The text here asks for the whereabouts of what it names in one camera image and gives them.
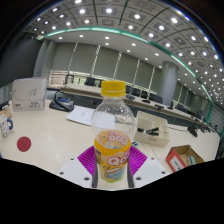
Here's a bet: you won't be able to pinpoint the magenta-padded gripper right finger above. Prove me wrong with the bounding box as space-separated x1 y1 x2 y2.
126 145 169 189

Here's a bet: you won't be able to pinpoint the grey-green handheld tool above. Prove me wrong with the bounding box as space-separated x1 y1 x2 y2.
187 155 198 167

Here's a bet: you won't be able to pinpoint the white compartment organiser tray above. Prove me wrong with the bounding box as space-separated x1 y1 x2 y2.
133 110 171 148

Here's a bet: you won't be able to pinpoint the white printed cardboard box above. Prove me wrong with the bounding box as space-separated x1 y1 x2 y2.
11 77 48 112

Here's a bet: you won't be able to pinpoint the white mug with blue handle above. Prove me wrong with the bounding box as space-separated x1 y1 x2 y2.
0 113 14 139

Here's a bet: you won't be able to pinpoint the yellow-capped clear drink bottle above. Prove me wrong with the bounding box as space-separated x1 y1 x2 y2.
90 80 137 184

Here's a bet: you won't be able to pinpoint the black clip tool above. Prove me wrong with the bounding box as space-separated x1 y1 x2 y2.
145 126 161 136

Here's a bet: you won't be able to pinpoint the flat round red coaster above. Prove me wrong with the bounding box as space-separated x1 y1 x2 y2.
16 135 32 153

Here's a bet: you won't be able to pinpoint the open cardboard box, red-white side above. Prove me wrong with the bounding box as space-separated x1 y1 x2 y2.
165 144 205 173

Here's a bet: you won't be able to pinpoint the group of black office chairs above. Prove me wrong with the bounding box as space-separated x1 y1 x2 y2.
64 74 214 132

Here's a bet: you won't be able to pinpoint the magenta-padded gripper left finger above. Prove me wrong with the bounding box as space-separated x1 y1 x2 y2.
57 145 98 189

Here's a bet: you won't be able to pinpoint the group of ceiling lights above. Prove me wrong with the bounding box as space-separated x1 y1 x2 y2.
33 0 224 101

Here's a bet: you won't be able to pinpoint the black tabletop microphone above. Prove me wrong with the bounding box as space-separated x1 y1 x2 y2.
187 125 199 138

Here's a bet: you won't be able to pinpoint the black desk phone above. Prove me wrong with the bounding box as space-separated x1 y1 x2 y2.
48 91 75 112

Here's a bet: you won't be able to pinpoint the long curved conference table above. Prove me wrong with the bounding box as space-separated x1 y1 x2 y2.
59 83 212 130

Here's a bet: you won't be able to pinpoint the white paper sheets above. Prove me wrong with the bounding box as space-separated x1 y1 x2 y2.
65 105 96 127

